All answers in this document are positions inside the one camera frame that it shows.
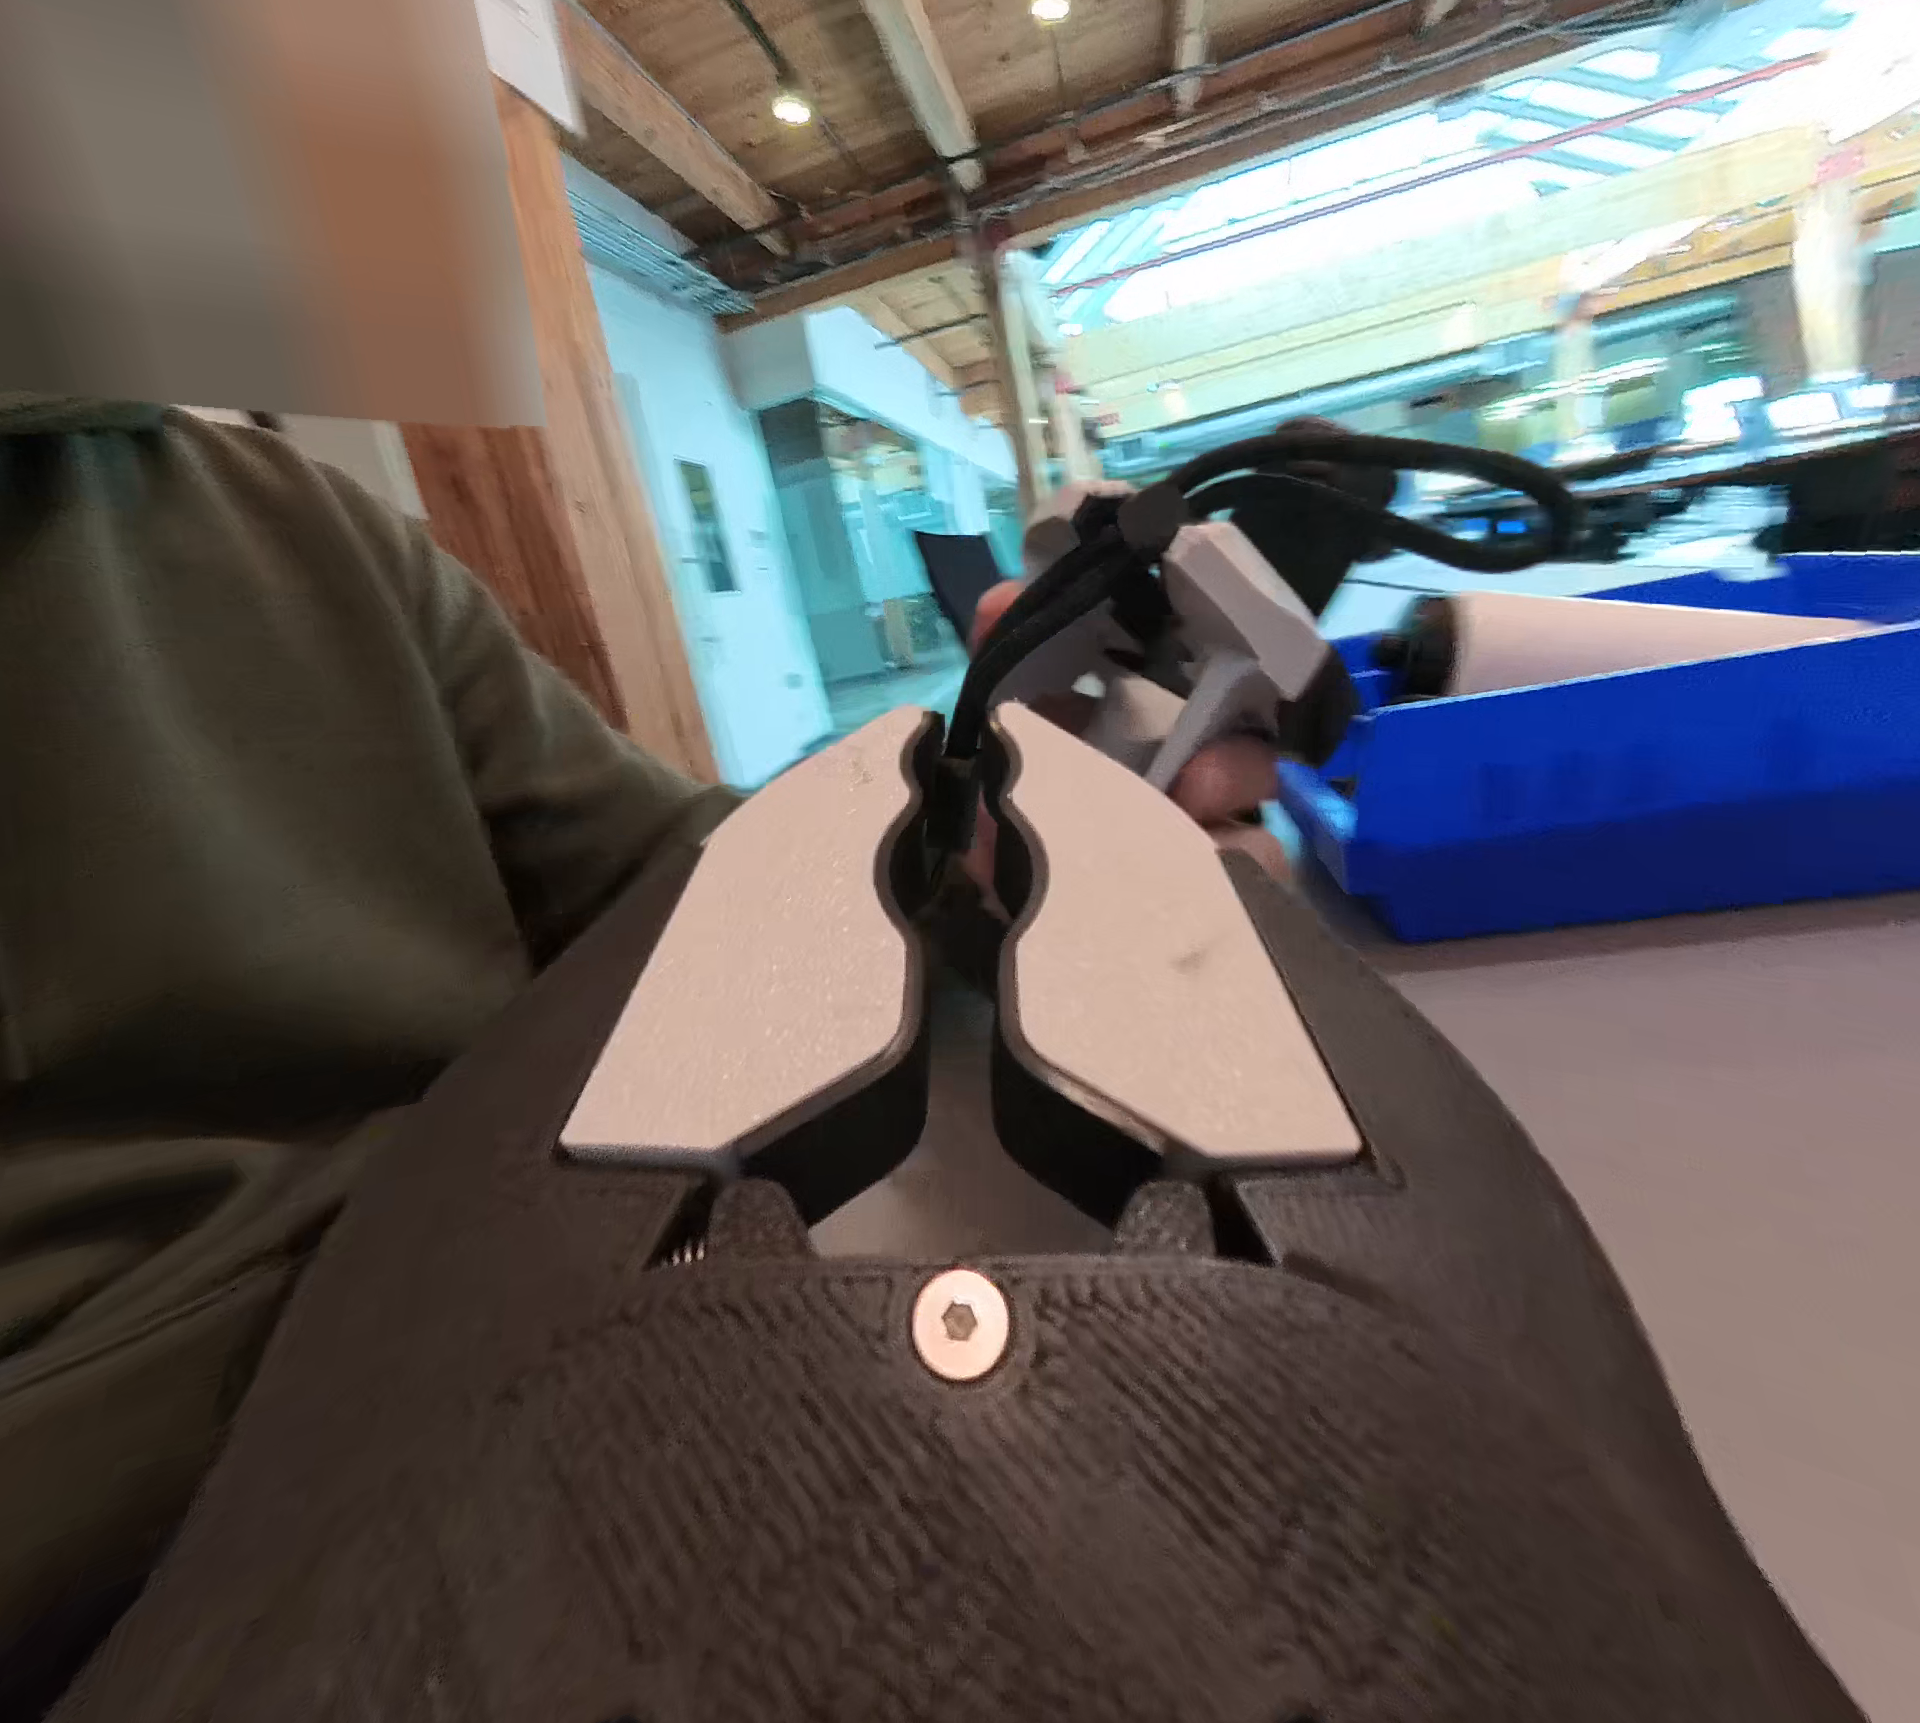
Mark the person's left forearm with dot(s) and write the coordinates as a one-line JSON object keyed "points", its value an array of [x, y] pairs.
{"points": [[601, 735]]}

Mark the dark logo wall panel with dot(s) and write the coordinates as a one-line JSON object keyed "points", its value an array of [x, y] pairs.
{"points": [[704, 522]]}

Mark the blue plastic bin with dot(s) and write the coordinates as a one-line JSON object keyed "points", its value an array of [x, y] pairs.
{"points": [[1652, 793]]}

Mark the black office chair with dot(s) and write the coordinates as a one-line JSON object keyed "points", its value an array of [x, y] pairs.
{"points": [[962, 583]]}

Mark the white cylinder black cap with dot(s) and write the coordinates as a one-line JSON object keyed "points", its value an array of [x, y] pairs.
{"points": [[1621, 644]]}

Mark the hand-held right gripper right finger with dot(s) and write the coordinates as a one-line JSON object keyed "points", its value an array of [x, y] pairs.
{"points": [[1187, 1003]]}

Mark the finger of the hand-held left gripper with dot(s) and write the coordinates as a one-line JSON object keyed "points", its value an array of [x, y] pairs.
{"points": [[1120, 710], [1245, 614]]}

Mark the wide wooden pillar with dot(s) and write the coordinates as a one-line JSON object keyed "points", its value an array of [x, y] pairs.
{"points": [[629, 551]]}

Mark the black item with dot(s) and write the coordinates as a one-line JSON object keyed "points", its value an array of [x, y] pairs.
{"points": [[1044, 606]]}

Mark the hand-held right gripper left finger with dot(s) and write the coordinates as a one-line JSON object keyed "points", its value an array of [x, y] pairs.
{"points": [[749, 987]]}

